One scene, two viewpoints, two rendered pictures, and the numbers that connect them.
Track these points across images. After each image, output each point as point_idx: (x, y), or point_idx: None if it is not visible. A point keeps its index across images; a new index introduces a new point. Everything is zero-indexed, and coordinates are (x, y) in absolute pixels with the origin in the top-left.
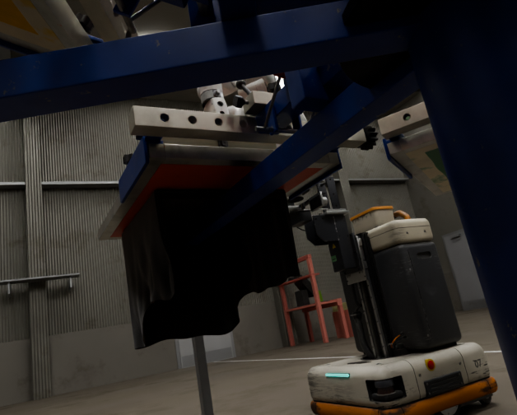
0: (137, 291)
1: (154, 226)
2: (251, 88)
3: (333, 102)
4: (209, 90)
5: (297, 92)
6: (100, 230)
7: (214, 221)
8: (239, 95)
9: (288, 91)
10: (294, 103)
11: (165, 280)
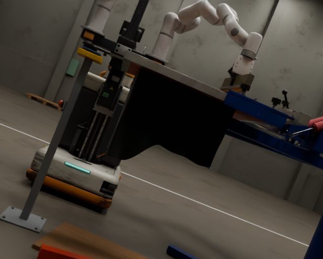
0: (148, 129)
1: (220, 125)
2: (212, 15)
3: (318, 156)
4: (255, 54)
5: (320, 148)
6: (140, 60)
7: None
8: (204, 8)
9: (309, 135)
10: (316, 149)
11: (203, 154)
